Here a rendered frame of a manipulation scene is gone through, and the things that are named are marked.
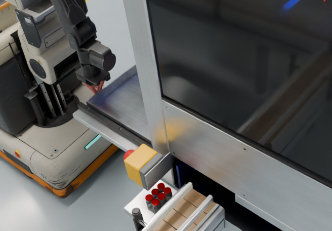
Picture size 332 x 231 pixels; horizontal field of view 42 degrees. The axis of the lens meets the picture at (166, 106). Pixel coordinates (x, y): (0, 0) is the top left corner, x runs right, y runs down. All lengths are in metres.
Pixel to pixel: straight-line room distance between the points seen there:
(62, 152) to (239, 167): 1.41
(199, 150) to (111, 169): 1.48
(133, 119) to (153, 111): 0.38
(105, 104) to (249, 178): 0.68
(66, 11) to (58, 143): 1.09
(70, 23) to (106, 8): 2.48
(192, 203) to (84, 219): 1.23
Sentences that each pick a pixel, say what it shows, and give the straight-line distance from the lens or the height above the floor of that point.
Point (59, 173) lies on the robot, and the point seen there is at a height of 0.24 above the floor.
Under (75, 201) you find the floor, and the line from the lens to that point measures 2.36.
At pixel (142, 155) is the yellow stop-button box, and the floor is 1.03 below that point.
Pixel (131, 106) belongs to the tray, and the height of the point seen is 0.88.
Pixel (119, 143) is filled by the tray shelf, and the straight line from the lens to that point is 1.34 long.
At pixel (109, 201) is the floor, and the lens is 2.31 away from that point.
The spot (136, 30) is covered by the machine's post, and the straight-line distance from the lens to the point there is 0.89.
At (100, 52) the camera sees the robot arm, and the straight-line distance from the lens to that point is 1.30.
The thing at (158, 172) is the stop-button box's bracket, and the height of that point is 1.00.
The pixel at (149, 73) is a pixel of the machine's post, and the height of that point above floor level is 1.27.
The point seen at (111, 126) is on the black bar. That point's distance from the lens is 1.37.
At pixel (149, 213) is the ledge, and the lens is 1.17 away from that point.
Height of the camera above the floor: 1.85
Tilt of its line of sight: 43 degrees down
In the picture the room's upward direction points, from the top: 9 degrees counter-clockwise
